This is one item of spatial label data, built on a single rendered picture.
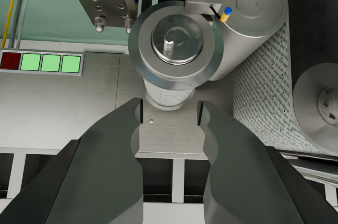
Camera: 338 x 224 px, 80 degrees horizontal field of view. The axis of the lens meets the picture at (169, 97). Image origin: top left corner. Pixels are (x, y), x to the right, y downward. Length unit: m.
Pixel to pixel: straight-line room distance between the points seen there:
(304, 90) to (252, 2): 0.16
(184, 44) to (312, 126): 0.23
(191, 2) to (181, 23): 0.03
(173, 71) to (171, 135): 0.35
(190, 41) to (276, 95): 0.18
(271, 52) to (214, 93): 0.28
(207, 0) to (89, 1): 0.42
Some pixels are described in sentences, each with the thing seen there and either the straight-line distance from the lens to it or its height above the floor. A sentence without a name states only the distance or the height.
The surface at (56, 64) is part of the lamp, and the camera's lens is 0.72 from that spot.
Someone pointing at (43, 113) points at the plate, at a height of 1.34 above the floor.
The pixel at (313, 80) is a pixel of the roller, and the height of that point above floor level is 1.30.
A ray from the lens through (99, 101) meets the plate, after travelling 0.65.
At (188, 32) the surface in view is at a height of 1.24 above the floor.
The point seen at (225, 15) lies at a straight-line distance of 0.29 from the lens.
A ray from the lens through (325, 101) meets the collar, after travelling 0.37.
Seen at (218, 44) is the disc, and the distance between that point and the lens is 0.33.
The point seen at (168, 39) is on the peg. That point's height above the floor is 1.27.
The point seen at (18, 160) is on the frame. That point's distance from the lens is 0.74.
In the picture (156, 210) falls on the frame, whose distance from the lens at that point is 0.65.
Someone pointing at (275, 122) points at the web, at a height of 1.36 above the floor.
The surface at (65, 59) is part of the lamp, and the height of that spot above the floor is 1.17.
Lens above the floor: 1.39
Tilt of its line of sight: 11 degrees down
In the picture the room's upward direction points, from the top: 178 degrees counter-clockwise
